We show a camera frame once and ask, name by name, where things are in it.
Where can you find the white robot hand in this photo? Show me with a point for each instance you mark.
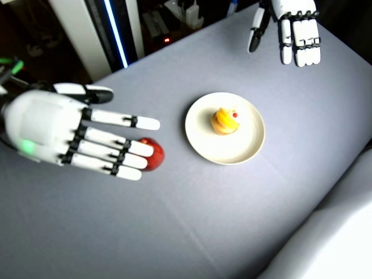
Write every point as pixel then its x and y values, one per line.
pixel 43 122
pixel 302 32

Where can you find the red toy apple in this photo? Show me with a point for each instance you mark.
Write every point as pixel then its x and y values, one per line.
pixel 157 158

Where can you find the toy fruit tart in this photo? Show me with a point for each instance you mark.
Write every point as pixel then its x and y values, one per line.
pixel 224 122

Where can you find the cream round plate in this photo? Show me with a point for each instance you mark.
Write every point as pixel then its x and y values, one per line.
pixel 203 145

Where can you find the white pillar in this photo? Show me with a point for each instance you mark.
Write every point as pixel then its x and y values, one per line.
pixel 81 37

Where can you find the white box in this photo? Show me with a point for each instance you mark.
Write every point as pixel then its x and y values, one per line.
pixel 189 13

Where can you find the blue light strip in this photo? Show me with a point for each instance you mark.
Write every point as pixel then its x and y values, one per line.
pixel 116 32

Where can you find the dark device with red light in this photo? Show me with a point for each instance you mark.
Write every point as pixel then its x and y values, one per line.
pixel 158 30

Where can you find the grey table cloth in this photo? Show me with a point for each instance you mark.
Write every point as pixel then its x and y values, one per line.
pixel 189 221

